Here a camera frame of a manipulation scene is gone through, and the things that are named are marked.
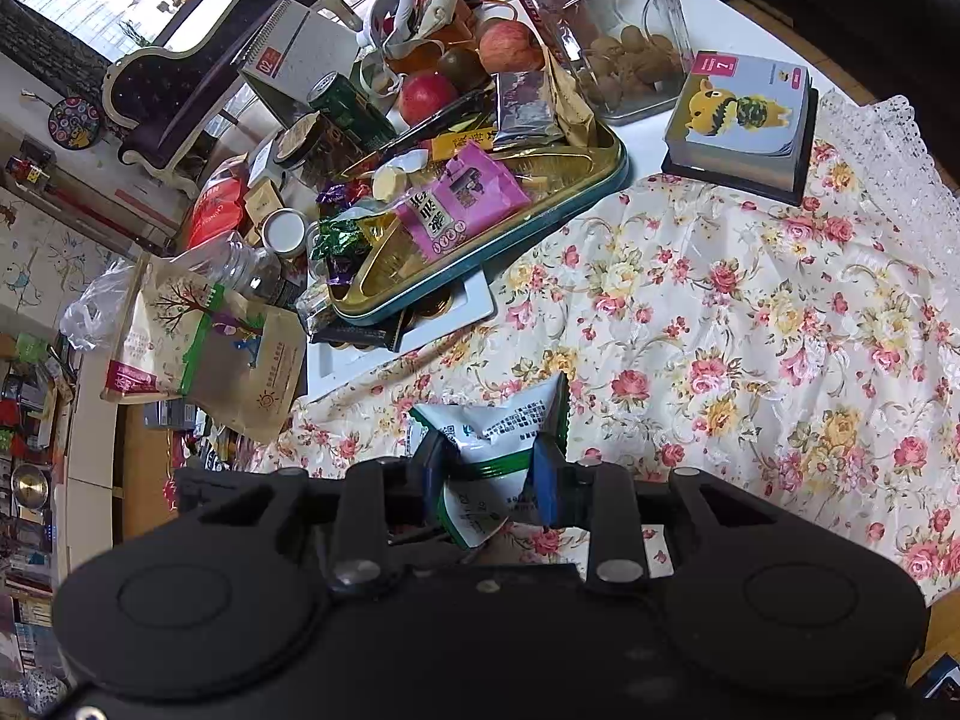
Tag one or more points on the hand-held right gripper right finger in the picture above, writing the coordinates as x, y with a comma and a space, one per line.
546, 487

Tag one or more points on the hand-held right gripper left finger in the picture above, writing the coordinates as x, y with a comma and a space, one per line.
432, 477

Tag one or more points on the green white snack packet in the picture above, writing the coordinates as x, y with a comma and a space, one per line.
495, 427

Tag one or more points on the gold tray with snacks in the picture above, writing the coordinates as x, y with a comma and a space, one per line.
525, 236

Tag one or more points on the white rectangular tray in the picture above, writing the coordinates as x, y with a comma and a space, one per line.
352, 371

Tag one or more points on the flat black box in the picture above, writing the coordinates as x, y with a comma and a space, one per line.
360, 331

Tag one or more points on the plain kraft paper bag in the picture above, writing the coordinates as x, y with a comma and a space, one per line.
255, 375

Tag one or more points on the floral tablecloth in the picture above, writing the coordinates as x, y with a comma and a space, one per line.
712, 330

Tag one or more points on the green foil candy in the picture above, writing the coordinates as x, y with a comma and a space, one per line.
337, 236

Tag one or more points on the grey cardboard box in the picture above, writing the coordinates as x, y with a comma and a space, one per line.
169, 414

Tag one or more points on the pink snack packet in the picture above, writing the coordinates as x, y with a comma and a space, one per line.
465, 202

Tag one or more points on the empty clear glass jar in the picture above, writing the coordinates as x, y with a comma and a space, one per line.
240, 266

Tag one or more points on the white round cup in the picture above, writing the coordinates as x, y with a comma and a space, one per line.
283, 232

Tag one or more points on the purple foil candy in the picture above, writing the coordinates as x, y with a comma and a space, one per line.
341, 196

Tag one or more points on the pale round candy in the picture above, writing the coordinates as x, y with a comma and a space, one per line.
390, 184

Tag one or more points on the small cream box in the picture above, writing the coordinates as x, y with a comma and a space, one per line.
264, 206

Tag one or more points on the tree print paper bag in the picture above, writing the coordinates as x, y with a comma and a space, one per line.
157, 315

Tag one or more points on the yellow snack packet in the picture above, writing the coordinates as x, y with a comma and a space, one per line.
465, 142

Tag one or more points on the white low cabinet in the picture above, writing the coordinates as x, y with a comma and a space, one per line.
90, 450

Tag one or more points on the orange red plastic bag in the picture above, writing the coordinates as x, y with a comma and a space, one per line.
217, 202

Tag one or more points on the cookie jar dark lid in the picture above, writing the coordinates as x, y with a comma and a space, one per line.
304, 141

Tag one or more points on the green drink can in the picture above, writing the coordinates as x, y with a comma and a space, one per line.
349, 112

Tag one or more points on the clear plastic bag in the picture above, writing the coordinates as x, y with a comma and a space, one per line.
97, 307

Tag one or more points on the red apple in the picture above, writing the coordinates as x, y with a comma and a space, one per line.
426, 99
510, 49

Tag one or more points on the silver snack packet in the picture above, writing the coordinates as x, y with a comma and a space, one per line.
529, 109

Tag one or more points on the small kraft snack packet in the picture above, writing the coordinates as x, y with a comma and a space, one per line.
570, 101

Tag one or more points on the metal pot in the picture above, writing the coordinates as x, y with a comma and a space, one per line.
30, 481

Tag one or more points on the clutter on cabinet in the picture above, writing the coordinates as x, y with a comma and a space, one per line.
30, 420

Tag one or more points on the brown kiwi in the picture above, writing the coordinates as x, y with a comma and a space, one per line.
461, 67

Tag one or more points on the large glass jar of walnuts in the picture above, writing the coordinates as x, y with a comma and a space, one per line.
622, 52

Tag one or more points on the spiral notebook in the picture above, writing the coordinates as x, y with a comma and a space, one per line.
307, 45

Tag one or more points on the ornate dark chaise sofa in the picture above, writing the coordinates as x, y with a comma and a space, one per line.
172, 90

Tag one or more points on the white lace cloth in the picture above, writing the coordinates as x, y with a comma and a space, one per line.
892, 127

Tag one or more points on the round colourful wall ornament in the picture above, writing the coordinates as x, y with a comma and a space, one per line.
73, 122

